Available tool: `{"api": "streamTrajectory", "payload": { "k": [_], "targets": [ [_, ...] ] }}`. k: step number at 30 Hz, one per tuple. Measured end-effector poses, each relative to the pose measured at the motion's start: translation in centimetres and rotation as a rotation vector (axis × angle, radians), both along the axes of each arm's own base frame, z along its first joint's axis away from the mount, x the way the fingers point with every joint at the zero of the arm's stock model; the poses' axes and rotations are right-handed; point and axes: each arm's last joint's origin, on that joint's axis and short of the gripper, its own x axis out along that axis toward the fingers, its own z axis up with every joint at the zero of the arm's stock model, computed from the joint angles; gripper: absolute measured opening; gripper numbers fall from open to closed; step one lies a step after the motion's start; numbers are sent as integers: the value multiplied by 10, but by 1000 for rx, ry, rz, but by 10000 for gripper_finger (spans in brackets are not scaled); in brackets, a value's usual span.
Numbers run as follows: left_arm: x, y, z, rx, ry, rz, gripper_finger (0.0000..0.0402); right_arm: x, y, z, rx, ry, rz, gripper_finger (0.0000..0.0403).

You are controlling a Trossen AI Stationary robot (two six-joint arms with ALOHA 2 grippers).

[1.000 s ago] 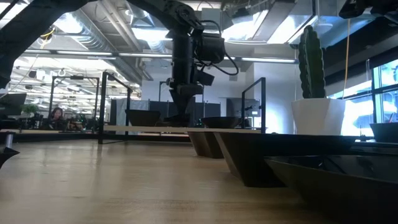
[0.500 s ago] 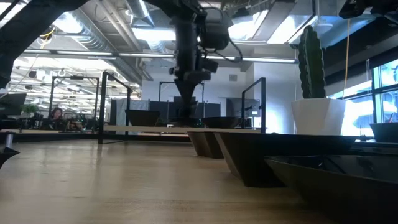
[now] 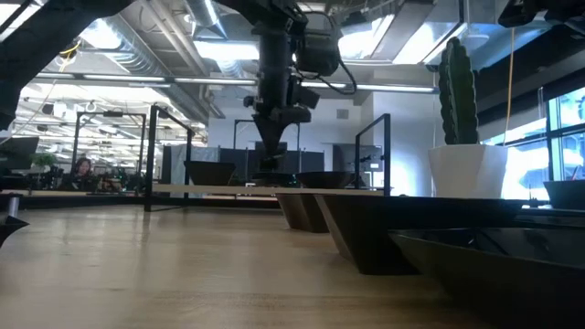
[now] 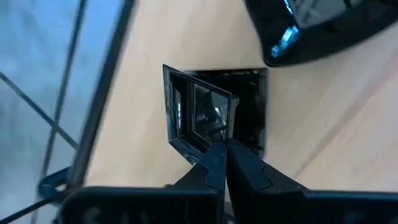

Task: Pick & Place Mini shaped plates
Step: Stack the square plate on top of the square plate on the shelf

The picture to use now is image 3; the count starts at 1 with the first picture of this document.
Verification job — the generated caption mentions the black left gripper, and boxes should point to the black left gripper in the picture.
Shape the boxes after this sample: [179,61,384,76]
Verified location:
[243,22,314,174]

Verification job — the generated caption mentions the grey partition screen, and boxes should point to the grey partition screen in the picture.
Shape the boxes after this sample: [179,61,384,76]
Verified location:
[161,144,221,186]

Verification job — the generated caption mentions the black metal wooden rack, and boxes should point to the black metal wooden rack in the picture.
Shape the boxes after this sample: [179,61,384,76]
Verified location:
[144,104,196,213]

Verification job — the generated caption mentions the long ceiling light strip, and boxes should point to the long ceiling light strip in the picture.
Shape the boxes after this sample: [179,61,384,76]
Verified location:
[34,71,438,94]

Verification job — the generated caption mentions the tall green cactus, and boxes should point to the tall green cactus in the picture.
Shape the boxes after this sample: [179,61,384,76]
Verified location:
[437,36,481,146]

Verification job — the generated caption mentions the white plant pot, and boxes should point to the white plant pot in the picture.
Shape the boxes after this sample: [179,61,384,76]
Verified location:
[427,143,509,199]

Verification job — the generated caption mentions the person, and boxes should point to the person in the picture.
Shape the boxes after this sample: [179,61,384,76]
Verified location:
[58,156,101,192]

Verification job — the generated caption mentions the green leafy plant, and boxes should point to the green leafy plant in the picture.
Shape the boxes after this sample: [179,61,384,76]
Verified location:
[30,152,60,185]

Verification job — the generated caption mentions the dark computer monitor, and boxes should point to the dark computer monitor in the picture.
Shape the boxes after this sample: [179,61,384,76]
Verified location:
[0,135,40,171]

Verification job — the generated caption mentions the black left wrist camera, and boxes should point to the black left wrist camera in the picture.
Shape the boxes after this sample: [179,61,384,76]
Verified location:
[292,85,322,111]

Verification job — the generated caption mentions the black wire dish rack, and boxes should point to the black wire dish rack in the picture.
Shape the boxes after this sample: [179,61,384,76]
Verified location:
[354,112,393,196]

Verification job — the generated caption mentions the silver ventilation duct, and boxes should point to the silver ventilation duct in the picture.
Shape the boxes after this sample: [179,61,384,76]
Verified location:
[75,0,228,124]

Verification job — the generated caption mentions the yellow cord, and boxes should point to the yellow cord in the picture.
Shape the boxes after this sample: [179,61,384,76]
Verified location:
[503,27,517,147]

